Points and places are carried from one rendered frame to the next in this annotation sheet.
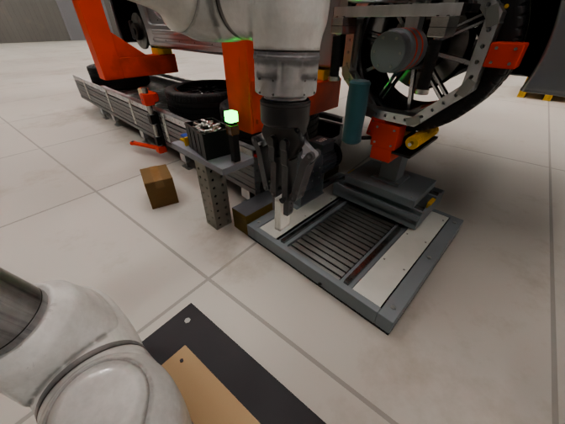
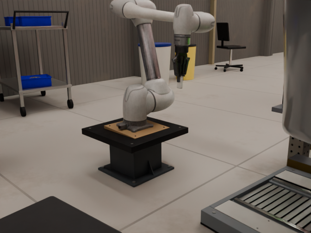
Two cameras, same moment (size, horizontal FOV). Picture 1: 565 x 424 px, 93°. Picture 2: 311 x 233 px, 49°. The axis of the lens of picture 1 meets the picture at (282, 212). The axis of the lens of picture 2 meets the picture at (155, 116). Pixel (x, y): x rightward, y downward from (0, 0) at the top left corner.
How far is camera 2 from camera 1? 1.94 m
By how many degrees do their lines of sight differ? 86
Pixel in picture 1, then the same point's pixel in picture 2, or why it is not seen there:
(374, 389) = (166, 211)
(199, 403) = (150, 129)
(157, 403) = (135, 91)
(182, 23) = not seen: hidden behind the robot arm
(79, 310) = (156, 83)
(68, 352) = (148, 87)
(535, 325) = not seen: outside the picture
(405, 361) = (182, 226)
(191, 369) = (160, 128)
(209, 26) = not seen: hidden behind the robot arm
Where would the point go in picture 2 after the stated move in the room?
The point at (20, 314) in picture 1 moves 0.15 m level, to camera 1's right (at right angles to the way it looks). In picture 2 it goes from (151, 76) to (148, 79)
